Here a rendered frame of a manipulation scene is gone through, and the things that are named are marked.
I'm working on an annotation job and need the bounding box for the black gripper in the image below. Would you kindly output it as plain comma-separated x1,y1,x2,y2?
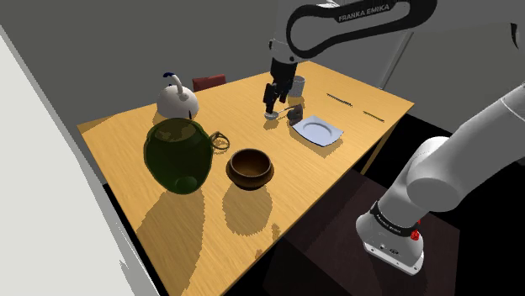
262,57,298,115

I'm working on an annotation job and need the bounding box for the silver spoon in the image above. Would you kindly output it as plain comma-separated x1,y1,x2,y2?
263,105,297,121

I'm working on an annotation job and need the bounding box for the grey cup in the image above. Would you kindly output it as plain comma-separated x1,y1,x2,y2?
288,75,307,98

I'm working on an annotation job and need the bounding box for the dark grey small figure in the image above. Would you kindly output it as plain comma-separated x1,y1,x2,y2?
286,103,305,127

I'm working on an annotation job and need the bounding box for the white square plate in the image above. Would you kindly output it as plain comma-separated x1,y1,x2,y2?
291,114,345,148

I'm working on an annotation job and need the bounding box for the thin black knife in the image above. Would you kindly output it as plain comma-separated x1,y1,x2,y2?
326,92,354,108
362,109,386,124

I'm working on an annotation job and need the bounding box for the red chair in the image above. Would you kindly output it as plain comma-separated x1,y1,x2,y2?
191,73,227,93

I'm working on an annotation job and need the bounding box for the brown wooden bowl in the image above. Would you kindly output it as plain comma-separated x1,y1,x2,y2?
225,147,275,191

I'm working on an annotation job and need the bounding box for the wooden table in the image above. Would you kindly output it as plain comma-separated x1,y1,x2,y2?
77,60,416,296

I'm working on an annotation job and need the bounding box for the dark green round glass pot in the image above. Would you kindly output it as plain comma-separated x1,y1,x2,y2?
142,117,231,196

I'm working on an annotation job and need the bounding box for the dark robot stand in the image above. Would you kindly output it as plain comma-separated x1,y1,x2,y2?
262,167,463,296

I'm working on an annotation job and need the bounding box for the white kettle with blue handle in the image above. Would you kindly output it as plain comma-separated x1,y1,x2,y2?
156,72,201,121

